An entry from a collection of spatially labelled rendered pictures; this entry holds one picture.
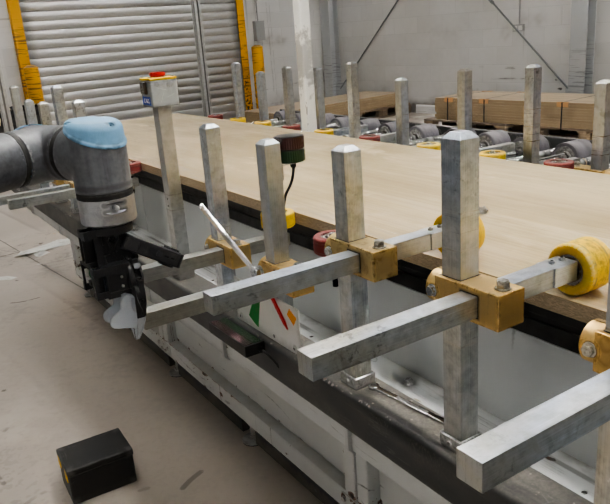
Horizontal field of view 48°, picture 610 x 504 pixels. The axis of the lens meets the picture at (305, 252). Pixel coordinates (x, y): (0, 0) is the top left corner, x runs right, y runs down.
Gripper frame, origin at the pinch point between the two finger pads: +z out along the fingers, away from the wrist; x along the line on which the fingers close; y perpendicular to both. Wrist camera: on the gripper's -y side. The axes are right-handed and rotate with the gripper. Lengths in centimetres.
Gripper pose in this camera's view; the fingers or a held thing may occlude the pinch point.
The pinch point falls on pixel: (140, 330)
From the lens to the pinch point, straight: 124.7
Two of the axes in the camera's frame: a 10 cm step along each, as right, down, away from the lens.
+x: 5.5, 2.2, -8.1
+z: 0.7, 9.5, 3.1
